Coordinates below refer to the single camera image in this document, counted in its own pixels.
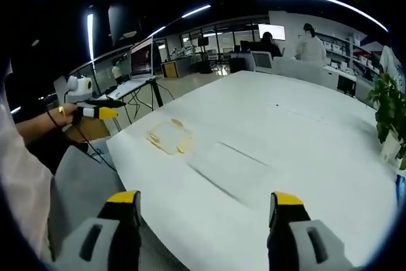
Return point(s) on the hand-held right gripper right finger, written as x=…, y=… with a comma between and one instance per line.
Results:
x=304, y=245

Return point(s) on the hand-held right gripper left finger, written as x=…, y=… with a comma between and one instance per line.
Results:
x=95, y=245

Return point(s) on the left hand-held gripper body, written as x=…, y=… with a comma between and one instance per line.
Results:
x=79, y=88

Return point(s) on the person's left hand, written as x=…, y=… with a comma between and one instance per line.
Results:
x=65, y=117

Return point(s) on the white folding side table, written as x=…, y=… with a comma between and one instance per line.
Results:
x=139, y=88

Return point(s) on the long ceiling light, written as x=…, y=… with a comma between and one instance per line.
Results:
x=196, y=10
x=90, y=34
x=320, y=1

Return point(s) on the open laptop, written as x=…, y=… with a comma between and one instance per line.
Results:
x=141, y=58

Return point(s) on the yellow-fronted cabinet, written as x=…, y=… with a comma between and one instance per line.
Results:
x=170, y=69

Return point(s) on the person's white clothing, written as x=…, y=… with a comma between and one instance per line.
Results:
x=22, y=182

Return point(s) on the blue packet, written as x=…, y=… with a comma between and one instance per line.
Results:
x=402, y=187

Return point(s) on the white plant pot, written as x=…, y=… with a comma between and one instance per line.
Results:
x=389, y=147

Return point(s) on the white desktop monitor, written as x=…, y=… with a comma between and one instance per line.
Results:
x=261, y=60

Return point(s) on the green potted plant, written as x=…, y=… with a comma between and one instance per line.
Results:
x=388, y=103

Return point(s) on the storage shelf with boxes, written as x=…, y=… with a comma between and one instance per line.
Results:
x=345, y=50

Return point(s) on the bright wall screen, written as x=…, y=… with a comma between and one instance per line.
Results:
x=276, y=31

